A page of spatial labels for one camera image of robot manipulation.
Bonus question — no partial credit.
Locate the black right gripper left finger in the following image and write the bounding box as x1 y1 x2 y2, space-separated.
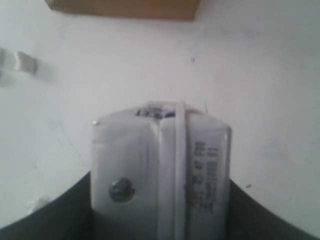
0 172 94 240

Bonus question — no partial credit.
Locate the small white figurine by jar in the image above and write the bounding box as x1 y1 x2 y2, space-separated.
14 51 37 75

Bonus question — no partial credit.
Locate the white blue milk carton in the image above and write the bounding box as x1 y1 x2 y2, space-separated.
90 102 232 240

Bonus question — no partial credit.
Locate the small white figurine by packet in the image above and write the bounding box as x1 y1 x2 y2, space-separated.
0 48 14 84

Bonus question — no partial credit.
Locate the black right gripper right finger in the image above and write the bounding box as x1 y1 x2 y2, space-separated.
224 180 317 240

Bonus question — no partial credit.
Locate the small white figurine near front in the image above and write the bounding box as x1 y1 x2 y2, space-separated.
27 196 50 212

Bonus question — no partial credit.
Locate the brown paper bag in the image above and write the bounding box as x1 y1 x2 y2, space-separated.
46 0 200 21

